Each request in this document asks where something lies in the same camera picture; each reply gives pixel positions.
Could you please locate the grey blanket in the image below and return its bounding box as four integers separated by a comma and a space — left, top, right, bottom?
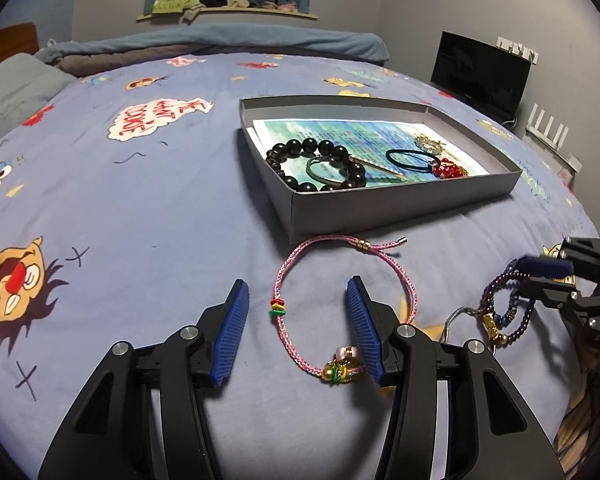
60, 50, 181, 78

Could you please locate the red bead ornament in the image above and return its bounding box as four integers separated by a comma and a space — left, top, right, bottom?
432, 156, 470, 180

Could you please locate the dark hair tie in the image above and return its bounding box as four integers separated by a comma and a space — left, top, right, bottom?
384, 147, 442, 171

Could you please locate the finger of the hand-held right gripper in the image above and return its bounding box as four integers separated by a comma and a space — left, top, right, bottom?
517, 236, 600, 281
519, 277, 588, 313

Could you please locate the grey-blue pillow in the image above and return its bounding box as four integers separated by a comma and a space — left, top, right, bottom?
0, 52, 76, 148

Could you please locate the grey cardboard box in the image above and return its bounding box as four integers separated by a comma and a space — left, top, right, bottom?
239, 97, 523, 245

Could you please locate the wooden headboard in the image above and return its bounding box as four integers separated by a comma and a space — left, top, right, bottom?
0, 22, 40, 76

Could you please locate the blue bead bracelet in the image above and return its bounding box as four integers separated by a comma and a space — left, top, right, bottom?
492, 280, 523, 328

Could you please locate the thin silver wire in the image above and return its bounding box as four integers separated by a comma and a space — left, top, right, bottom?
442, 306, 483, 341

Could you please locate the gold pearl hair clip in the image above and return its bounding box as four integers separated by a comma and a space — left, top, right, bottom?
350, 156, 411, 182

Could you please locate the purple bead bracelet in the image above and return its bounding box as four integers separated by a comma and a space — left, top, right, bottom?
480, 258, 536, 346

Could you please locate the white wall hook rack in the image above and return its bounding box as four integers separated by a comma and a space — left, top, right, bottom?
495, 36, 540, 65

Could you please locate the black monitor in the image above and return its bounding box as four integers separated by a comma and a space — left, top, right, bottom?
430, 31, 533, 123

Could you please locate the pink cord bracelet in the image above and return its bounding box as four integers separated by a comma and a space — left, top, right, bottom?
269, 237, 421, 386

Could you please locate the black large bead bracelet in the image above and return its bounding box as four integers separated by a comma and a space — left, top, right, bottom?
265, 137, 367, 193

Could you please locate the pearl and gold bracelet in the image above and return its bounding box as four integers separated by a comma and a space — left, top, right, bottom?
414, 134, 448, 153

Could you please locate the silver bangle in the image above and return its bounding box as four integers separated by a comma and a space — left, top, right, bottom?
305, 155, 353, 183

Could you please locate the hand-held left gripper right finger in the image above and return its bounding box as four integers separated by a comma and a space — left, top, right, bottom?
346, 275, 566, 480

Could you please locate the blue blanket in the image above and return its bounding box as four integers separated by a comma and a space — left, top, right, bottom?
35, 27, 388, 66

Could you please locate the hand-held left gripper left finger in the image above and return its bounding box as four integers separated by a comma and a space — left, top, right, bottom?
37, 279, 251, 480

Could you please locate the white router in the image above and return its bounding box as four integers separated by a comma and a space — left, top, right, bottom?
525, 103, 583, 173

